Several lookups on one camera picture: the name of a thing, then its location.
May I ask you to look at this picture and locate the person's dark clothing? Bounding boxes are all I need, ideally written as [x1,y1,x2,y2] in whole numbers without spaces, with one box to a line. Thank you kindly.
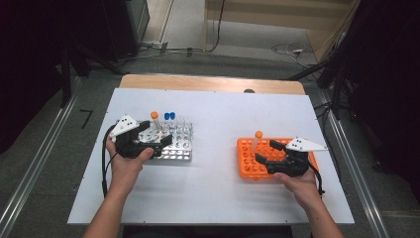
[123,225,293,238]

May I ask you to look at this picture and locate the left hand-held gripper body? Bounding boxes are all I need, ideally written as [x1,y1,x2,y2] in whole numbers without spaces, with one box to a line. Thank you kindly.
[109,114,163,160]

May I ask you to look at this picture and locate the wooden table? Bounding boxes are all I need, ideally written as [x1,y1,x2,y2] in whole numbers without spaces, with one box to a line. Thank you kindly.
[118,73,306,96]

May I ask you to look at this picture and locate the orange test tube rack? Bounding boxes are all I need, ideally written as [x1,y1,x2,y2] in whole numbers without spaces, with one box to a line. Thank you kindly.
[236,137,320,181]

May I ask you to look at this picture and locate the white floor cable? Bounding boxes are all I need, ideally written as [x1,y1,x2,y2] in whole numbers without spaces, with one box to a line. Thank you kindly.
[270,42,310,67]

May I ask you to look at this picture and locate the aluminium floor rail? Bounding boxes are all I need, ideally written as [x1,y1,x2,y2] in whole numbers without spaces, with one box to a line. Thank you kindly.
[316,90,390,238]
[0,77,82,237]

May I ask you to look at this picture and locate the metal test tube rack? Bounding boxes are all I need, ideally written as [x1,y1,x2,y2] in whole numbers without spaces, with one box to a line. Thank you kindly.
[110,119,194,163]

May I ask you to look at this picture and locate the person's right hand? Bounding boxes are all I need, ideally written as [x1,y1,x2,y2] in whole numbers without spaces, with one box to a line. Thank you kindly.
[273,165,323,212]

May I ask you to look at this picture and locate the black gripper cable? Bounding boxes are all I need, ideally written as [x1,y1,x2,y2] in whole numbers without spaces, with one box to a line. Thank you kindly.
[308,163,327,196]
[101,124,117,198]

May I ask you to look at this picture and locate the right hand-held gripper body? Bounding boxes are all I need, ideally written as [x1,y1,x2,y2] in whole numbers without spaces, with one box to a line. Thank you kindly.
[265,136,329,179]

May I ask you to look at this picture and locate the white board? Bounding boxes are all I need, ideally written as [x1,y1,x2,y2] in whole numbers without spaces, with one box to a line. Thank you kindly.
[67,87,355,226]

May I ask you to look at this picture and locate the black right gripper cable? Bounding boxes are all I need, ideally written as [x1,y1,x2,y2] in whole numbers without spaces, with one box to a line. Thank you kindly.
[308,163,327,196]

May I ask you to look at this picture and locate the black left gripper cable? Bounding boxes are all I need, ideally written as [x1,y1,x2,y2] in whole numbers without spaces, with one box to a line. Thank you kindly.
[101,124,117,198]

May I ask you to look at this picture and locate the dark cabinet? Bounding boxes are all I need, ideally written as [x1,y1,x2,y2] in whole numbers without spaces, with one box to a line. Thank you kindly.
[102,0,151,62]

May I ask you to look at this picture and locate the black metal stand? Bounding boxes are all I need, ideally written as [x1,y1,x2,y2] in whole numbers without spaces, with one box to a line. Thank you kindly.
[58,43,127,108]
[286,49,351,120]

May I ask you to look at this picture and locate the person's left hand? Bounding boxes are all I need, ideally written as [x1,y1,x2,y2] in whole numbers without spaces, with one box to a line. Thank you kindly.
[105,137,156,196]

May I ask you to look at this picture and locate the grey power strip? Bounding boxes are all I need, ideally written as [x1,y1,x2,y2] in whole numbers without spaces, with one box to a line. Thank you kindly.
[140,40,169,54]

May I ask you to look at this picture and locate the black floor cable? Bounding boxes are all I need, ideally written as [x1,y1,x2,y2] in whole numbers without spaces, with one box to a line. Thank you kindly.
[138,0,226,56]

